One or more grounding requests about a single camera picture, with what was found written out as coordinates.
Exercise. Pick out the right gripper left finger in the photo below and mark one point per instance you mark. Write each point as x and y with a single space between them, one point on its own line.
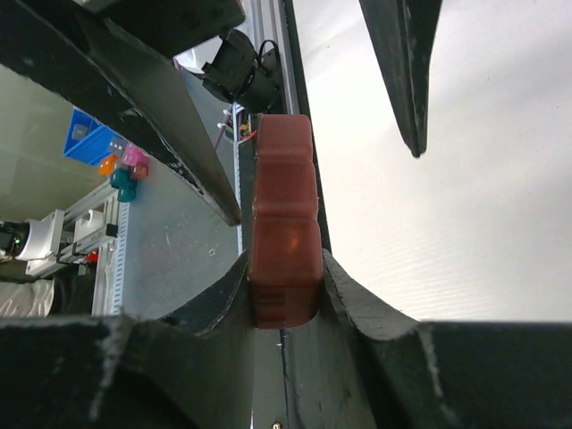
193 368

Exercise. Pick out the red weekly pill organizer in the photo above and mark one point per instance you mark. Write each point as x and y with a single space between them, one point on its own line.
285 266

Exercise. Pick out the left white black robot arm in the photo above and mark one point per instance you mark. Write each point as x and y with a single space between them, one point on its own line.
239 73

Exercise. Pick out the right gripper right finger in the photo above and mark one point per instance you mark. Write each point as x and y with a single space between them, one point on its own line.
383 369

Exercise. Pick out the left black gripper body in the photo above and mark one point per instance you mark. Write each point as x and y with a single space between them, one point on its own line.
169 27

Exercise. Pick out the shiny metal front plate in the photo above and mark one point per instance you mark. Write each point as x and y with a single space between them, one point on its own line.
177 244

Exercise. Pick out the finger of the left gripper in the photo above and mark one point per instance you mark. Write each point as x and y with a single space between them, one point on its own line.
402 33
64 49

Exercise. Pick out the grey slotted cable duct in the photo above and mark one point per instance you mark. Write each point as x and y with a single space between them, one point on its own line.
111 264

